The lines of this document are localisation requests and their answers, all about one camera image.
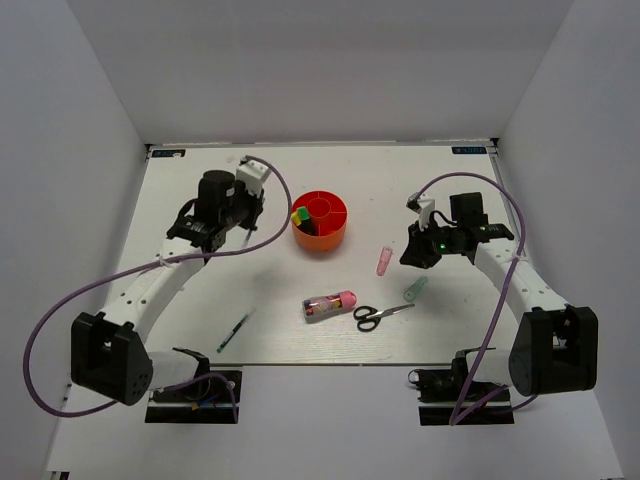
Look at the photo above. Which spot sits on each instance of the green black highlighter marker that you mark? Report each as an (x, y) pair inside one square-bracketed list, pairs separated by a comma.
[(301, 219)]

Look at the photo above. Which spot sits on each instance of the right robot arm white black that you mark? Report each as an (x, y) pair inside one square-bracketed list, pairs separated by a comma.
[(556, 345)]

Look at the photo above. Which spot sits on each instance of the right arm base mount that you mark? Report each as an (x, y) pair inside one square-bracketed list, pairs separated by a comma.
[(439, 388)]

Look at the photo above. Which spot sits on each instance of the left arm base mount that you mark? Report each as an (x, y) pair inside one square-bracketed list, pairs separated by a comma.
[(212, 402)]

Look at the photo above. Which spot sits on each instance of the left blue label sticker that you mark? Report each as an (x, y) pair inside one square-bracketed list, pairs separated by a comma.
[(168, 153)]

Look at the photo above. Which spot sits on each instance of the blue label sticker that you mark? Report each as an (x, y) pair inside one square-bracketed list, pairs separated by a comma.
[(469, 150), (168, 153)]

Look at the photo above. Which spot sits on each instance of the green pen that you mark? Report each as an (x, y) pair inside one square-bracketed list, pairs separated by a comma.
[(235, 330)]

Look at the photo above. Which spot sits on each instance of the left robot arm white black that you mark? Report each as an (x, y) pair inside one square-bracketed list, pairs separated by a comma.
[(108, 354)]

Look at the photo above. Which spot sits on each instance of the black handled scissors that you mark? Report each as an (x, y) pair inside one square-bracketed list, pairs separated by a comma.
[(368, 318)]

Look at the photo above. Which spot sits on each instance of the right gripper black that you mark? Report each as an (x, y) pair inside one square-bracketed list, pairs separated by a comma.
[(417, 253)]

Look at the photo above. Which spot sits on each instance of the pink capped eraser bottle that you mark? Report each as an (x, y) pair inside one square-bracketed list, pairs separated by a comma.
[(319, 308)]

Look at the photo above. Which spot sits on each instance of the right blue label sticker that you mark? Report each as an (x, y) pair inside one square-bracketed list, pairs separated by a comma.
[(469, 150)]

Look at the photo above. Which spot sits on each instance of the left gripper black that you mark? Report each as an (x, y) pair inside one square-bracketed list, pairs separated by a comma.
[(256, 204)]

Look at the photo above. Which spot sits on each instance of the pink correction tape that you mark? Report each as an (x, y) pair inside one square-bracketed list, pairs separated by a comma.
[(384, 260)]

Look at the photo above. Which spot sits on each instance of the green correction tape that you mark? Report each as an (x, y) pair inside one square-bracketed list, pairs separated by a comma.
[(412, 292)]

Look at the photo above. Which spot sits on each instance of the orange round organizer container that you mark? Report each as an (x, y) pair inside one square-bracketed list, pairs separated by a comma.
[(329, 215)]

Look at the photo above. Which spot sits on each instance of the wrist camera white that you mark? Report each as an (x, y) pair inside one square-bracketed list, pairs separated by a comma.
[(424, 206), (253, 174)]

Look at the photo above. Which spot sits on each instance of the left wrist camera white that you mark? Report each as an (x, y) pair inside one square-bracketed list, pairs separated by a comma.
[(253, 174)]

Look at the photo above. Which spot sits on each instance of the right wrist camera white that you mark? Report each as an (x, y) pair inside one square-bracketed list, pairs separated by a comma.
[(424, 206)]

